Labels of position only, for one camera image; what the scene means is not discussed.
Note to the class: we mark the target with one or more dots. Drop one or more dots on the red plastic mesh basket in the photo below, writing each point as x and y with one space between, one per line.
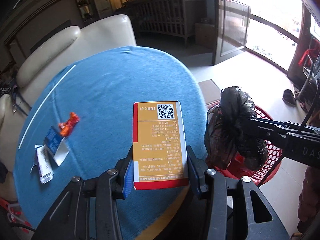
234 154

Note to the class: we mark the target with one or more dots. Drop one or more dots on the white blue medicine box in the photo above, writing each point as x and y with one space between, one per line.
42 163

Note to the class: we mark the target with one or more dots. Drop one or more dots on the dark wooden door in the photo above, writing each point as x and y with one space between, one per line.
231 24

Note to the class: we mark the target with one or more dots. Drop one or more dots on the dark shoe on floor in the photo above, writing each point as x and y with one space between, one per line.
289 98

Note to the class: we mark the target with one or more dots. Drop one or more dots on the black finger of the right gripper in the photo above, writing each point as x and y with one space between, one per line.
261 128

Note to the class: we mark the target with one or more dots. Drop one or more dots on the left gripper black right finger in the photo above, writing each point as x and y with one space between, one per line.
196 173

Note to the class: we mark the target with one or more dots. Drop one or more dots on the wooden baby crib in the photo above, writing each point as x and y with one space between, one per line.
168 17

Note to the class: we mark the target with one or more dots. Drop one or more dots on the orange red candy wrapper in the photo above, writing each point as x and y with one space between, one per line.
67 127

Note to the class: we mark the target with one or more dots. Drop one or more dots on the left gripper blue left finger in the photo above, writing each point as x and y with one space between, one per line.
127 174

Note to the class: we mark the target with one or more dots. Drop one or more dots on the white refrigerator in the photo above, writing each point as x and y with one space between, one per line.
103 8

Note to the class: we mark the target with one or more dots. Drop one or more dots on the black plastic bag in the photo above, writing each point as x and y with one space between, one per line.
236 106

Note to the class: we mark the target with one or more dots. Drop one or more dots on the orange medicine box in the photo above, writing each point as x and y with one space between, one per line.
159 147

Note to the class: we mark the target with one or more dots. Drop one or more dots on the cream leather sofa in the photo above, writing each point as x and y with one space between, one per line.
67 46

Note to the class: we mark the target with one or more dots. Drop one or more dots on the red white toy tricycle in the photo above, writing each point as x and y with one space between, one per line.
14 213

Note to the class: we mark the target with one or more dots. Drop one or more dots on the dark blue toothpaste box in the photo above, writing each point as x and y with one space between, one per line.
56 145

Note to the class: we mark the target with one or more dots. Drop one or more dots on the cardboard box on floor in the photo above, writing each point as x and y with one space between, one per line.
211 92

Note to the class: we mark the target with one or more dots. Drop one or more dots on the blue round tablecloth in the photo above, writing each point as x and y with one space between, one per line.
101 90

